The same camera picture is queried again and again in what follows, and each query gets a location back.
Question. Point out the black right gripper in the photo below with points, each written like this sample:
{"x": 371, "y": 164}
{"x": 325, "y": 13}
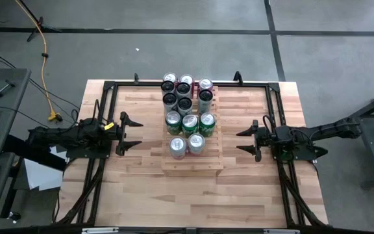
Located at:
{"x": 265, "y": 136}

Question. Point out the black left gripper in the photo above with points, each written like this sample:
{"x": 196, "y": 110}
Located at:
{"x": 119, "y": 133}

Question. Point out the Celsius Peach Vibe can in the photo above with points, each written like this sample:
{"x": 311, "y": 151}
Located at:
{"x": 184, "y": 104}
{"x": 169, "y": 100}

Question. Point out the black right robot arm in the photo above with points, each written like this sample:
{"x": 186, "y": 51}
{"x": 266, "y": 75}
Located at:
{"x": 313, "y": 133}

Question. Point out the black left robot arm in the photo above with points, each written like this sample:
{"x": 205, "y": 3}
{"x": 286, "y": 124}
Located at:
{"x": 67, "y": 135}

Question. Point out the wooden slatted shelf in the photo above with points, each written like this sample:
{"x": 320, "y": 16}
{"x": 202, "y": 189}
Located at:
{"x": 193, "y": 165}

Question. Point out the black stand beam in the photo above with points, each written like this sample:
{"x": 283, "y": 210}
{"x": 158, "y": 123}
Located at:
{"x": 34, "y": 152}

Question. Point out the silver aluminium bar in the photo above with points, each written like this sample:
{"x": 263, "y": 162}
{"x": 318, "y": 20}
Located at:
{"x": 99, "y": 231}
{"x": 281, "y": 231}

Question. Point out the white paper sheet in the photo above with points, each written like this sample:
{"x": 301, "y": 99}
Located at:
{"x": 41, "y": 175}

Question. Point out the black hand tool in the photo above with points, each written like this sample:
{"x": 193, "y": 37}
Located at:
{"x": 6, "y": 87}

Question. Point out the black tripod stand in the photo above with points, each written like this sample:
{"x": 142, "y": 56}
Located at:
{"x": 41, "y": 27}

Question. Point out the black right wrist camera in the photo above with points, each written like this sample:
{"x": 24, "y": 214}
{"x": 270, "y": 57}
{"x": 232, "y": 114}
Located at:
{"x": 282, "y": 134}

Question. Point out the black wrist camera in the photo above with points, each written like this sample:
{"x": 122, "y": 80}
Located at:
{"x": 282, "y": 134}
{"x": 89, "y": 125}

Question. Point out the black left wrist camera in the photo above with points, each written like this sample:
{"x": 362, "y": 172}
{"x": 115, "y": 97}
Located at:
{"x": 89, "y": 125}

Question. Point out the black aluminium rig frame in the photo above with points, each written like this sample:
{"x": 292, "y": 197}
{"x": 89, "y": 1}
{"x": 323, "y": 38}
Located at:
{"x": 151, "y": 84}

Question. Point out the black frame clamp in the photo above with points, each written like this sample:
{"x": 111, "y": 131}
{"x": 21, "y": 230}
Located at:
{"x": 136, "y": 78}
{"x": 238, "y": 78}

